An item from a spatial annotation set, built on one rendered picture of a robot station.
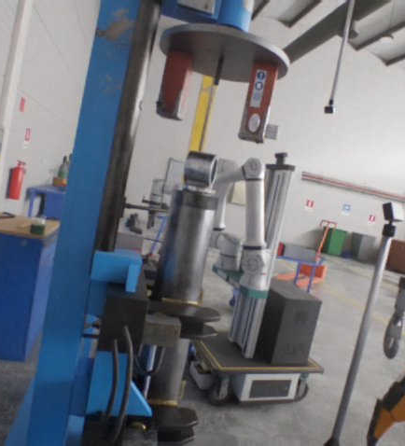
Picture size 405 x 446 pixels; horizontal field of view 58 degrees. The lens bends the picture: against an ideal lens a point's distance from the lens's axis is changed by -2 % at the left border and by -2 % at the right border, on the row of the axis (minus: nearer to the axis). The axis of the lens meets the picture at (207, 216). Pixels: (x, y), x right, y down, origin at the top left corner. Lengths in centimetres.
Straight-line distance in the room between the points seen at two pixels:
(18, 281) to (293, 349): 206
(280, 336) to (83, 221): 180
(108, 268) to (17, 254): 148
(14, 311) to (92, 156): 169
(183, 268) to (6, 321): 174
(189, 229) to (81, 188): 47
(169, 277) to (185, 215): 28
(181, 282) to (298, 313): 144
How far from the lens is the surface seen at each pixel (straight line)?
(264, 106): 163
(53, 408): 190
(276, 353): 293
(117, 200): 145
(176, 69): 173
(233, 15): 174
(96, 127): 157
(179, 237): 158
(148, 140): 1239
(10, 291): 295
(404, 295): 104
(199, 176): 160
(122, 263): 145
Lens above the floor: 151
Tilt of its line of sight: 4 degrees down
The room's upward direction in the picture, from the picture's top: 12 degrees clockwise
